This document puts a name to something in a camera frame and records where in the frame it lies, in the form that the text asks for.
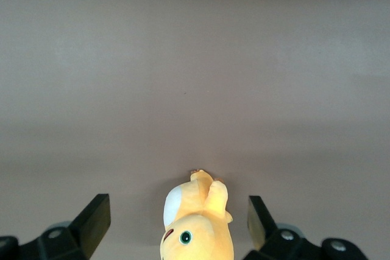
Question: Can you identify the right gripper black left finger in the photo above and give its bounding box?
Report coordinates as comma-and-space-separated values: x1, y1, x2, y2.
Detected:
0, 193, 112, 260

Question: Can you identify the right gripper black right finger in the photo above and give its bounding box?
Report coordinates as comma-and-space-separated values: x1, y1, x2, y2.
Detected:
244, 195, 370, 260

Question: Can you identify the yellow plush toy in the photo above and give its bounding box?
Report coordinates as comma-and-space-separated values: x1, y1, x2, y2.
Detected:
160, 168, 235, 260

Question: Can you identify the brown table cover sheet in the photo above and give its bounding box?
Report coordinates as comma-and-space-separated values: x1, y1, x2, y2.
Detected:
0, 0, 390, 260

